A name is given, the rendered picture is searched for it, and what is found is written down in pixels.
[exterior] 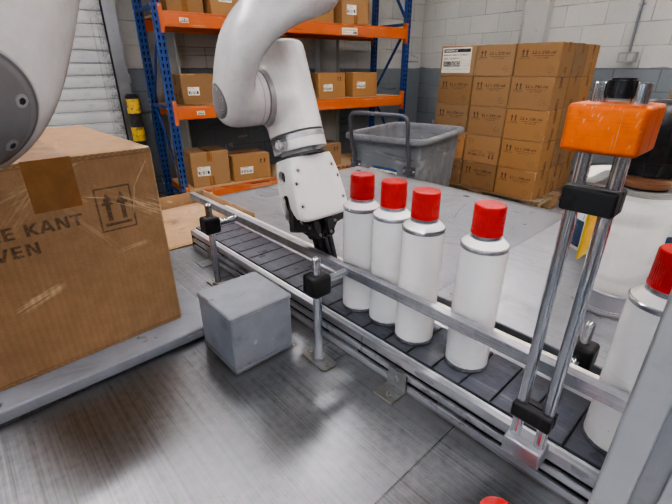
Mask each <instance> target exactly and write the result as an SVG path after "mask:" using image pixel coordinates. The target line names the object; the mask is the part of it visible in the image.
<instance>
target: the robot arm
mask: <svg viewBox="0 0 672 504"><path fill-rule="evenodd" d="M337 3H338V0H239V1H238V2H237V3H236V4H235V6H234V7H233V8H232V9H231V11H230V12H229V14H228V16H227V17H226V19H225V21H224V23H223V25H222V27H221V30H220V33H219V36H218V40H217V44H216V51H215V58H214V68H213V82H212V97H213V105H214V110H215V112H216V115H217V117H218V118H219V120H220V121H221V122H222V123H224V124H225V125H227V126H230V127H237V128H241V127H251V126H259V125H264V126H265V127H266V128H267V130H268V133H269V137H270V140H271V145H272V149H273V152H274V156H275V157H282V158H280V159H279V162H277V163H276V171H277V182H278V189H279V195H280V200H281V205H282V209H283V213H284V216H285V219H286V221H287V222H288V223H289V225H290V232H292V233H304V234H305V235H307V236H308V238H309V239H312V240H313V244H314V248H316V249H319V250H321V251H323V252H325V253H327V254H329V255H331V256H334V257H336V258H337V254H336V249H335V245H334V241H333V236H332V235H333V234H334V233H335V229H334V228H335V226H336V223H337V221H339V220H341V219H342V218H343V210H344V208H343V205H344V203H345V202H347V198H346V194H345V191H344V187H343V184H342V181H341V177H340V174H339V172H338V169H337V166H336V164H335V162H334V159H333V157H332V155H331V153H330V151H328V152H326V151H325V148H321V147H323V146H325V145H326V144H327V143H326V139H325V134H324V130H323V126H322V122H321V117H320V113H319V109H318V105H317V101H316V96H315V92H314V88H313V84H312V80H311V75H310V71H309V67H308V63H307V58H306V54H305V50H304V46H303V44H302V43H301V42H300V41H298V40H296V39H291V38H283V39H278V38H279V37H280V36H281V35H282V34H284V33H285V32H286V31H288V30H289V29H291V28H292V27H294V26H296V25H298V24H300V23H302V22H305V21H307V20H310V19H312V18H315V17H318V16H321V15H324V14H326V13H328V12H330V11H331V10H332V9H333V8H334V7H335V6H336V4H337ZM79 4H80V0H0V170H1V169H3V168H5V167H7V166H9V165H11V164H13V163H14V162H15V161H17V160H18V159H19V158H20V157H21V156H23V155H24V154H25V153H26V152H28V151H29V149H30V148H31V147H32V146H33V145H34V144H35V143H36V141H37V140H38V139H39V138H40V137H41V135H42V134H43V132H44V130H45V129H46V127H47V126H48V124H49V122H50V120H51V118H52V116H53V114H54V112H55V110H56V107H57V105H58V102H59V99H60V96H61V93H62V90H63V86H64V83H65V79H66V75H67V71H68V66H69V61H70V57H71V52H72V47H73V41H74V35H75V30H76V24H77V18H78V11H79ZM325 220H326V221H325ZM301 222H302V223H303V224H301Z"/></svg>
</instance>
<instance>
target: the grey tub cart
mask: <svg viewBox="0 0 672 504"><path fill-rule="evenodd" d="M354 115H366V116H379V117H392V118H402V119H404V121H405V122H390V123H385V124H381V125H376V126H372V127H367V128H362V129H357V130H353V120H352V118H353V116H354ZM348 121H349V131H348V132H346V138H348V139H350V145H351V150H352V159H351V162H350V167H356V166H360V167H365V168H369V169H374V170H378V171H382V172H387V173H391V174H395V175H400V176H404V177H408V178H413V179H417V180H422V181H426V182H430V183H435V184H439V185H443V186H448V187H449V181H450V176H451V171H452V166H453V161H454V156H455V151H456V146H457V141H458V135H459V134H462V133H464V127H461V126H453V125H440V124H427V123H414V122H410V121H409V118H408V117H407V116H406V115H404V114H399V113H385V112H370V111H352V112H351V113H350V114H349V117H348Z"/></svg>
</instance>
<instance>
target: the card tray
mask: <svg viewBox="0 0 672 504"><path fill-rule="evenodd" d="M192 192H196V193H198V194H200V195H202V196H205V197H207V198H209V199H211V200H213V201H215V202H217V203H220V204H222V205H224V206H225V205H228V206H230V207H232V208H234V209H237V210H239V211H241V212H243V213H245V214H247V215H250V216H252V217H254V218H255V213H254V212H252V211H250V210H248V209H245V208H243V207H241V206H239V205H236V204H234V203H232V202H230V201H227V200H225V199H223V198H221V197H218V196H216V195H214V194H212V193H209V192H207V191H205V190H197V191H192ZM190 193H191V192H187V193H182V194H177V195H172V196H167V197H162V198H159V199H160V204H161V210H162V215H163V220H164V226H165V231H166V236H167V242H168V247H169V251H172V250H176V249H180V248H183V247H187V246H190V245H193V242H192V235H191V230H192V229H196V227H198V226H200V221H199V218H200V217H202V216H206V214H205V207H204V205H202V204H200V203H198V202H196V201H194V200H192V199H191V198H190ZM212 214H213V215H215V216H217V217H219V218H220V219H221V218H225V217H227V216H225V215H223V214H221V213H219V212H217V211H214V210H212Z"/></svg>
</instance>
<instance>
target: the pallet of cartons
mask: <svg viewBox="0 0 672 504"><path fill-rule="evenodd" d="M600 46H601V45H596V44H586V43H574V42H540V43H519V44H518V43H513V44H489V45H466V46H443V47H442V57H441V67H440V75H445V76H441V77H440V81H439V86H438V102H439V103H437V105H436V115H435V124H440V125H453V126H461V127H464V133H462V134H459V135H458V141H457V146H456V151H455V156H454V161H453V166H452V171H451V176H450V181H449V186H450V187H454V188H458V189H463V190H467V191H470V192H474V193H478V194H483V195H491V196H495V197H499V198H503V199H507V200H510V201H515V202H519V203H522V204H527V205H531V206H535V207H541V208H545V209H549V210H550V209H552V208H554V207H556V206H557V205H556V204H557V200H560V197H561V193H562V188H563V186H564V185H565V184H567V183H568V179H569V175H570V170H571V160H573V159H574V155H575V151H569V150H563V149H561V148H560V142H561V137H562V133H563V128H564V124H565V119H566V115H567V111H568V107H569V105H570V104H571V103H574V102H581V101H587V100H588V96H589V92H590V88H591V84H592V80H593V75H594V71H595V67H596V62H597V58H598V54H599V50H600Z"/></svg>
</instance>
